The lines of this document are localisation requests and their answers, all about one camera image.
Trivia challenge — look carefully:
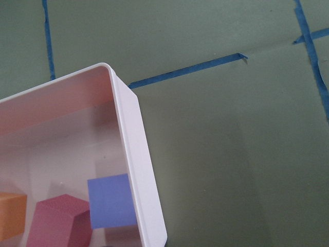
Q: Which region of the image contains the purple foam block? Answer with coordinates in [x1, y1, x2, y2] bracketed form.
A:
[87, 173, 137, 229]

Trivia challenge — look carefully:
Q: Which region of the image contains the orange foam block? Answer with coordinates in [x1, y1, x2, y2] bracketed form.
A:
[1, 192, 27, 241]

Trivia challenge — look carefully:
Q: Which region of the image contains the pink plastic bin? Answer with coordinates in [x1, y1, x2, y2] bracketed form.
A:
[1, 63, 167, 246]

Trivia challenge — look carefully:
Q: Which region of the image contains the red foam block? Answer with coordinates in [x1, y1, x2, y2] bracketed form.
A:
[26, 194, 92, 246]

